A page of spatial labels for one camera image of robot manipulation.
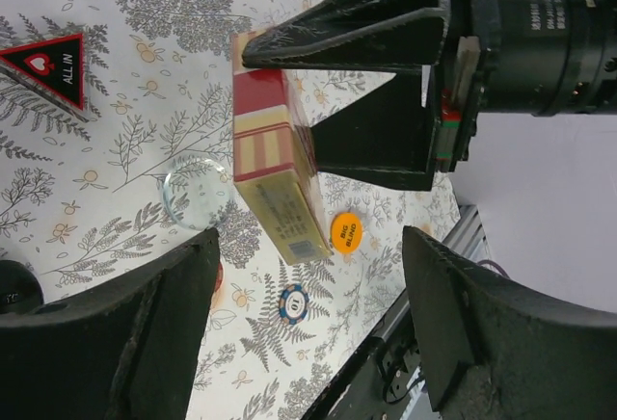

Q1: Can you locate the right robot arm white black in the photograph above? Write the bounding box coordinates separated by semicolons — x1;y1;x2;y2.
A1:
242;0;616;191

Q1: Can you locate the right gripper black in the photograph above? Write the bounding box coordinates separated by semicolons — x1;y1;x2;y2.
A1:
242;0;492;192

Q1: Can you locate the red poker chip stack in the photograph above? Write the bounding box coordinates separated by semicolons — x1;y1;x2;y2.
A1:
210;263;225;309

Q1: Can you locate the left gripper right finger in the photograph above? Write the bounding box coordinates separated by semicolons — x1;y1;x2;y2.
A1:
402;226;616;419

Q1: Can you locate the orange big blind button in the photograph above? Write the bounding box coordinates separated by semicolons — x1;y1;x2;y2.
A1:
330;212;362;254

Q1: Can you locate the red playing card deck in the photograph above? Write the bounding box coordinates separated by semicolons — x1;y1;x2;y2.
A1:
231;30;333;265

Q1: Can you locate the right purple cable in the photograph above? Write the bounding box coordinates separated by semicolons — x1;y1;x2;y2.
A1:
479;259;512;279

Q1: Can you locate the clear round dealer button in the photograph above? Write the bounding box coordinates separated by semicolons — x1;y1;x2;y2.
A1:
162;156;233;231

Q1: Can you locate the blue poker chip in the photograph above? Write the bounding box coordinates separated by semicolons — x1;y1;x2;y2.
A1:
279;283;309;326

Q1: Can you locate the triangular all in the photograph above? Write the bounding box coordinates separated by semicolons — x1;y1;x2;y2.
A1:
1;31;91;122

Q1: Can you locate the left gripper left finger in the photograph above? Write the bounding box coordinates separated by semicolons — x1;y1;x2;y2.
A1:
1;228;220;419

